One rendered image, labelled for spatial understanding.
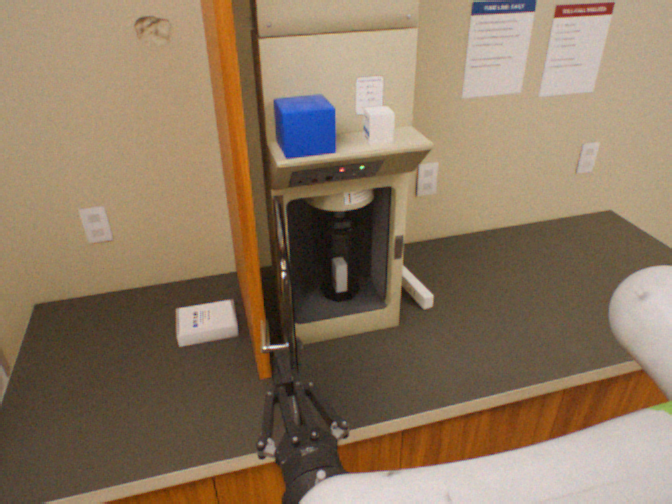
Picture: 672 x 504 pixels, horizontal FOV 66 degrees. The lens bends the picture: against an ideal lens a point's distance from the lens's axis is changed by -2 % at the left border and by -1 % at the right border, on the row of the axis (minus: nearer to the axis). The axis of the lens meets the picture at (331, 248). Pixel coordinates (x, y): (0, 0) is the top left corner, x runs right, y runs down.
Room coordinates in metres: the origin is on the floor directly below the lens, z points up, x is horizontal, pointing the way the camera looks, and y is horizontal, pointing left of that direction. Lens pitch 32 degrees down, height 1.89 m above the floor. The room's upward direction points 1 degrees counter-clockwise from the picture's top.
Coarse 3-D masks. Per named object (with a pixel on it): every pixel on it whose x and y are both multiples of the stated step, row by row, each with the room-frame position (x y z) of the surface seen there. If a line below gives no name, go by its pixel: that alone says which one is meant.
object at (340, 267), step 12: (324, 228) 1.12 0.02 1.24; (348, 228) 1.12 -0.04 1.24; (324, 240) 1.14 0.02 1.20; (336, 240) 1.12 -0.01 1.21; (348, 240) 1.12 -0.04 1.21; (324, 252) 1.14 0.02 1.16; (336, 252) 1.12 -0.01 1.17; (348, 252) 1.12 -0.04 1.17; (324, 264) 1.14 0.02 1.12; (336, 264) 1.12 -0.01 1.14; (348, 264) 1.12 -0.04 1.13; (324, 276) 1.14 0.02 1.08; (336, 276) 1.12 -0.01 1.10; (348, 276) 1.12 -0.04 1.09; (336, 288) 1.12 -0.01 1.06; (348, 288) 1.12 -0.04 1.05
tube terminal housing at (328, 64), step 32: (256, 32) 1.09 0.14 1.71; (352, 32) 1.07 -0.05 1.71; (384, 32) 1.08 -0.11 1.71; (416, 32) 1.10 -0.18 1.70; (256, 64) 1.07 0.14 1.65; (288, 64) 1.03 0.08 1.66; (320, 64) 1.05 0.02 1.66; (352, 64) 1.06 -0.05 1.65; (384, 64) 1.08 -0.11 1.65; (256, 96) 1.11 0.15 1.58; (288, 96) 1.03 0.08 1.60; (352, 96) 1.06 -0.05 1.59; (384, 96) 1.08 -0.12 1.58; (352, 128) 1.07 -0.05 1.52; (288, 192) 1.03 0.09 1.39; (320, 192) 1.05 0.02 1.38; (288, 256) 1.02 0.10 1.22; (320, 320) 1.05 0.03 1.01; (352, 320) 1.07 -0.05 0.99; (384, 320) 1.09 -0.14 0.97
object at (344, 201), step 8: (344, 192) 1.09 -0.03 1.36; (352, 192) 1.09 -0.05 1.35; (360, 192) 1.10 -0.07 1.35; (368, 192) 1.12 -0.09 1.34; (312, 200) 1.11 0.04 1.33; (320, 200) 1.09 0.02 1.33; (328, 200) 1.09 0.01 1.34; (336, 200) 1.08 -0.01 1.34; (344, 200) 1.08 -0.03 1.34; (352, 200) 1.09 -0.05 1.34; (360, 200) 1.09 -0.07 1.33; (368, 200) 1.11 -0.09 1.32; (320, 208) 1.08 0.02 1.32; (328, 208) 1.08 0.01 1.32; (336, 208) 1.07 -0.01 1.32; (344, 208) 1.08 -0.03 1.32; (352, 208) 1.08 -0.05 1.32
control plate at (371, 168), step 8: (320, 168) 0.95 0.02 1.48; (328, 168) 0.96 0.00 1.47; (336, 168) 0.97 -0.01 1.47; (344, 168) 0.97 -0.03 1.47; (352, 168) 0.98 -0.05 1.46; (360, 168) 0.99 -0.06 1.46; (368, 168) 1.00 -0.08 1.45; (376, 168) 1.01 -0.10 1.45; (296, 176) 0.96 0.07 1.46; (304, 176) 0.97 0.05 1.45; (312, 176) 0.97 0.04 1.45; (320, 176) 0.98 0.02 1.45; (328, 176) 0.99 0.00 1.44; (336, 176) 1.00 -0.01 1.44; (344, 176) 1.01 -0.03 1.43; (360, 176) 1.03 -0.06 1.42; (368, 176) 1.04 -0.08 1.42; (296, 184) 0.99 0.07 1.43; (304, 184) 1.00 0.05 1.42
